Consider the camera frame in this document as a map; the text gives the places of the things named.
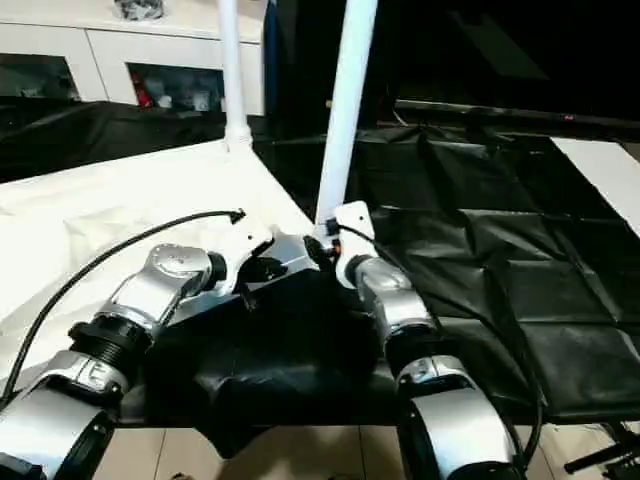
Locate white plastic table leg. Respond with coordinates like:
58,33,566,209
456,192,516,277
312,0,381,241
215,0,254,154

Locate black left wrist camera cable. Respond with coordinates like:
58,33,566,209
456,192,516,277
0,208,247,401

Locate white plastic table top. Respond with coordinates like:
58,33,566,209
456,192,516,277
0,137,331,396

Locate white flat board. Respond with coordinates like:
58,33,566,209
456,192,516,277
549,135,640,221

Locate black mat cloth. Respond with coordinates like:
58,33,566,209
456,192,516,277
0,94,640,461

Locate black tripod leg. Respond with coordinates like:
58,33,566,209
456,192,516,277
564,429,640,474

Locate white sideboard cabinet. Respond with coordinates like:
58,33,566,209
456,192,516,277
0,0,266,116

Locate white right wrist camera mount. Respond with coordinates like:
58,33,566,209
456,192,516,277
324,199,376,289

